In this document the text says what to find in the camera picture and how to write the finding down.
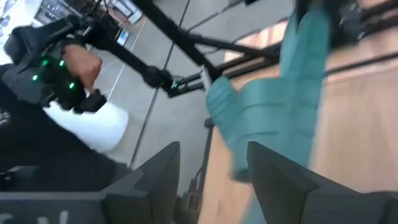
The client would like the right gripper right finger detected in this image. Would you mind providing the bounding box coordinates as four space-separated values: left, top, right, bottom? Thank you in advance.
247 141 398 224

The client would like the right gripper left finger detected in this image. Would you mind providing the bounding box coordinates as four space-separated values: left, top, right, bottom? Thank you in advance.
0 141 182 224

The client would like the green rubber slide sandal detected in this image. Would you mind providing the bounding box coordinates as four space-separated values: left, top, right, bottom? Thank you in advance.
206 7 332 224

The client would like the person's hand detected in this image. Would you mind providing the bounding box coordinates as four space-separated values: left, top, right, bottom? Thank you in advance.
63 43 103 94

